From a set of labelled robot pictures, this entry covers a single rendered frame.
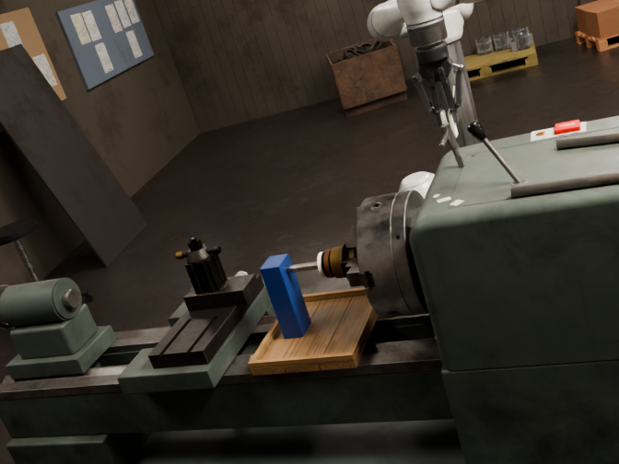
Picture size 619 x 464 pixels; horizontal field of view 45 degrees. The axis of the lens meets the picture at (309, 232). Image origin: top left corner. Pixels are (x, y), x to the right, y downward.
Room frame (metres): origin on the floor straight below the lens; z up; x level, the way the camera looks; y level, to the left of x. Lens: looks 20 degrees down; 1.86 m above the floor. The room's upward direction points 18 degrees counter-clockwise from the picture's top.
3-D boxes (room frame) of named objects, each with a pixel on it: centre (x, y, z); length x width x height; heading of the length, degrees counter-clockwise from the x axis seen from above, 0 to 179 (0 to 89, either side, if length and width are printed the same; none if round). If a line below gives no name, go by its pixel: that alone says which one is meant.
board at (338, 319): (1.86, 0.05, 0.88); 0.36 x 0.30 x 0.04; 155
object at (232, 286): (2.07, 0.31, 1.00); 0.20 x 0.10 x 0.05; 65
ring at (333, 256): (1.81, -0.06, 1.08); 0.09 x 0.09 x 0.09; 65
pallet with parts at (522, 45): (8.25, -2.47, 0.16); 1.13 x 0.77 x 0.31; 73
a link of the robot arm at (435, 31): (1.78, -0.41, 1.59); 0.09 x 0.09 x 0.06
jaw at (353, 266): (1.70, -0.09, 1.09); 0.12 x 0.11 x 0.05; 155
